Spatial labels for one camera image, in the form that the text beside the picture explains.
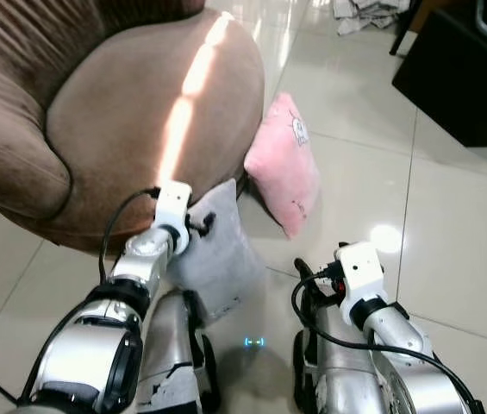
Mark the grey plush pillow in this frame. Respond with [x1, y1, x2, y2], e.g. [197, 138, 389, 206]
[166, 179, 268, 326]

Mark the pink plush pillow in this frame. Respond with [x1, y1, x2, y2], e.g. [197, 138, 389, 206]
[244, 92, 321, 241]

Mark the brown round fabric sofa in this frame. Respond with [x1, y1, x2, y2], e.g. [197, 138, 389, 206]
[0, 0, 266, 254]

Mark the silver right robot leg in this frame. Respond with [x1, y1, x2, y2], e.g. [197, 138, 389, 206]
[292, 298, 399, 414]

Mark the silver robot leg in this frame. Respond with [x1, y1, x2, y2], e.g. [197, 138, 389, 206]
[134, 289, 223, 414]
[292, 298, 399, 414]

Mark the silver left robot leg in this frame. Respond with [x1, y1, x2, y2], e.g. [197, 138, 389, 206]
[134, 289, 223, 414]

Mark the black low cabinet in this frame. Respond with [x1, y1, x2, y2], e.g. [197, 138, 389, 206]
[391, 0, 487, 148]

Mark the dark wooden furniture leg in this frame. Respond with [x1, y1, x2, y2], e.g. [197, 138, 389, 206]
[389, 0, 427, 58]

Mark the white crumpled cloth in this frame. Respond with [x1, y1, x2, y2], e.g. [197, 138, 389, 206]
[333, 0, 413, 36]

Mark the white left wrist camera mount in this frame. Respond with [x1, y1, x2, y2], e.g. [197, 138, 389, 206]
[152, 180, 194, 235]

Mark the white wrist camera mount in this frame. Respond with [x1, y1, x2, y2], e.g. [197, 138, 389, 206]
[152, 180, 194, 235]
[334, 241, 389, 313]

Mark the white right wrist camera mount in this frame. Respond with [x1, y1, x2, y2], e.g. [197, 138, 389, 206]
[334, 241, 389, 313]

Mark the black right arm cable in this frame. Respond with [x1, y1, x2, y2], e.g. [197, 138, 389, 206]
[290, 274, 485, 414]

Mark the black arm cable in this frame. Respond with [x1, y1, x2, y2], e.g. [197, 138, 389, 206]
[97, 186, 160, 284]
[290, 274, 485, 414]

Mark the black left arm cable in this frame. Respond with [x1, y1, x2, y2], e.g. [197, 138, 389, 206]
[97, 186, 160, 284]

